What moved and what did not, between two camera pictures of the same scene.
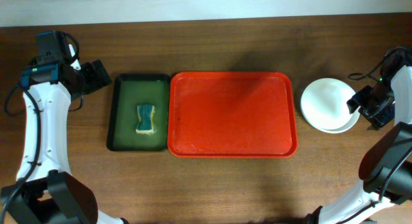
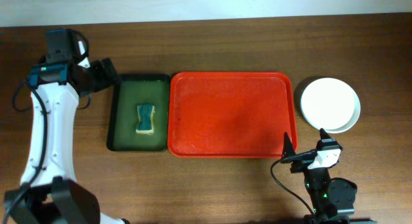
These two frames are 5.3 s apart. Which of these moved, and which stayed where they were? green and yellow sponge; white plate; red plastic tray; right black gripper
Moved: right black gripper
Stayed: white plate; green and yellow sponge; red plastic tray
